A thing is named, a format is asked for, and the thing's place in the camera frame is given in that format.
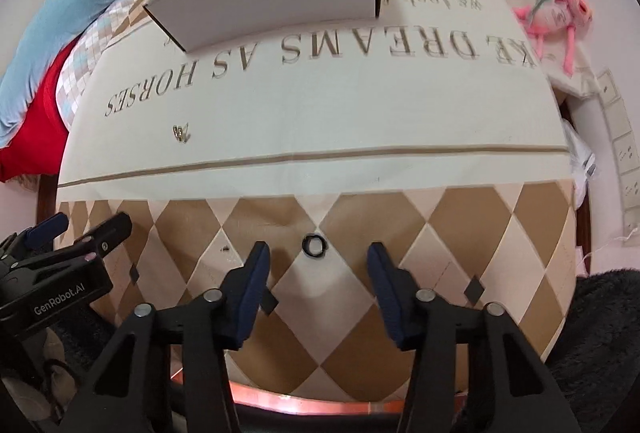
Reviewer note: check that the person's dark fleece pants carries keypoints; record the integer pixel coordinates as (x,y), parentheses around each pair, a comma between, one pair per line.
(600,338)

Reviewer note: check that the pink plush toy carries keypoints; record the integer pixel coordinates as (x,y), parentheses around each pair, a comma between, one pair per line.
(555,15)

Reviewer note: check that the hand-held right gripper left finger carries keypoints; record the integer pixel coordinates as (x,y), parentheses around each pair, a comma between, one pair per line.
(250,295)

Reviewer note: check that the white plastic bag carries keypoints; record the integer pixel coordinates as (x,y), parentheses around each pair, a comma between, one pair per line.
(582,163)

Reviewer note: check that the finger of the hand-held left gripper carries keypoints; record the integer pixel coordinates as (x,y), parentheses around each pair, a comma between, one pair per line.
(47,229)
(112,230)

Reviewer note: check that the light blue quilt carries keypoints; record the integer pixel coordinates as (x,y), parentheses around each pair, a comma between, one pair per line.
(60,13)

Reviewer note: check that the printed diamond pattern tablecloth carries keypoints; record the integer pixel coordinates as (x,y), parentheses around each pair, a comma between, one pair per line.
(350,113)

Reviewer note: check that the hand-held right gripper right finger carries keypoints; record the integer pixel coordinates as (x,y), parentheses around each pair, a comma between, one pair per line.
(386,298)

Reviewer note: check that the red blanket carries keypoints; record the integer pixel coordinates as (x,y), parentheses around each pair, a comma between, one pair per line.
(30,133)

